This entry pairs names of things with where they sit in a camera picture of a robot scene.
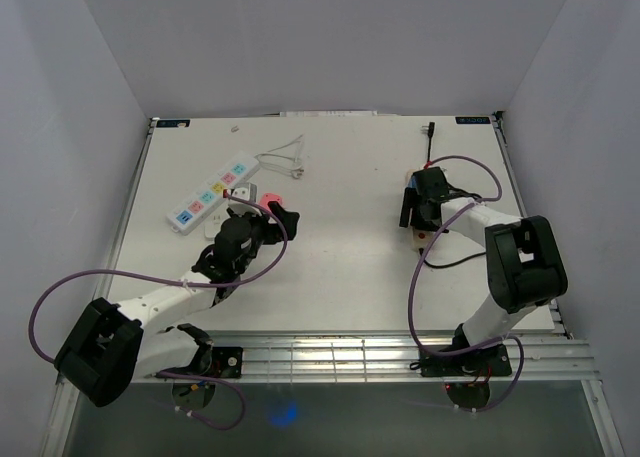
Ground beige red power strip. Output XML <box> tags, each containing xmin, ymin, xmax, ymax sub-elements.
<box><xmin>411</xmin><ymin>228</ymin><xmax>434</xmax><ymax>253</ymax></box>

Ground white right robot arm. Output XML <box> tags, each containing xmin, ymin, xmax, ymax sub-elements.
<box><xmin>399</xmin><ymin>166</ymin><xmax>568</xmax><ymax>374</ymax></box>

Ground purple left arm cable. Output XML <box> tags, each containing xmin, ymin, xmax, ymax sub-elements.
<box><xmin>27</xmin><ymin>191</ymin><xmax>290</xmax><ymax>431</ymax></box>

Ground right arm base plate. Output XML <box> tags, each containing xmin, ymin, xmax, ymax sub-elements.
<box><xmin>409</xmin><ymin>344</ymin><xmax>512</xmax><ymax>377</ymax></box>

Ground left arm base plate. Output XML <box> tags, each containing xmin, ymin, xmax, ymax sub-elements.
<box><xmin>202</xmin><ymin>346</ymin><xmax>244</xmax><ymax>379</ymax></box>

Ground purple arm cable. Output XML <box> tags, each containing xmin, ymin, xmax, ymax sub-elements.
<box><xmin>27</xmin><ymin>191</ymin><xmax>290</xmax><ymax>431</ymax></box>
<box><xmin>407</xmin><ymin>155</ymin><xmax>525</xmax><ymax>413</ymax></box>

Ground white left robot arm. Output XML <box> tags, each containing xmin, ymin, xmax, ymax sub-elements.
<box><xmin>54</xmin><ymin>199</ymin><xmax>300</xmax><ymax>407</ymax></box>

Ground pink plug adapter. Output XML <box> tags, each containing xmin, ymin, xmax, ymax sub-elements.
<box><xmin>260</xmin><ymin>192</ymin><xmax>284</xmax><ymax>207</ymax></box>

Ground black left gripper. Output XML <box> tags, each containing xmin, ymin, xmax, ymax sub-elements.
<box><xmin>226</xmin><ymin>201</ymin><xmax>298</xmax><ymax>274</ymax></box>

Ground small white plug adapter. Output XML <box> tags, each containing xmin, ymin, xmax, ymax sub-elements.
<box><xmin>204</xmin><ymin>215</ymin><xmax>222</xmax><ymax>241</ymax></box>

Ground white power cord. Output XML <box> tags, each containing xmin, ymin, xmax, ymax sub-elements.
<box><xmin>253</xmin><ymin>133</ymin><xmax>307</xmax><ymax>182</ymax></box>

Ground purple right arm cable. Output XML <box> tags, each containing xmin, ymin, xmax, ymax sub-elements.
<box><xmin>407</xmin><ymin>155</ymin><xmax>525</xmax><ymax>413</ymax></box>

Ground white multicolour power strip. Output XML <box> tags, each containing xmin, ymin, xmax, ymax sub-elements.
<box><xmin>166</xmin><ymin>152</ymin><xmax>260</xmax><ymax>235</ymax></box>

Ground papers at back edge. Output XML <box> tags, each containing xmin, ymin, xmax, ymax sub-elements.
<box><xmin>277</xmin><ymin>110</ymin><xmax>397</xmax><ymax>118</ymax></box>

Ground black power cord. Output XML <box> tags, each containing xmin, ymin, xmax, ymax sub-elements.
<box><xmin>417</xmin><ymin>121</ymin><xmax>489</xmax><ymax>269</ymax></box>

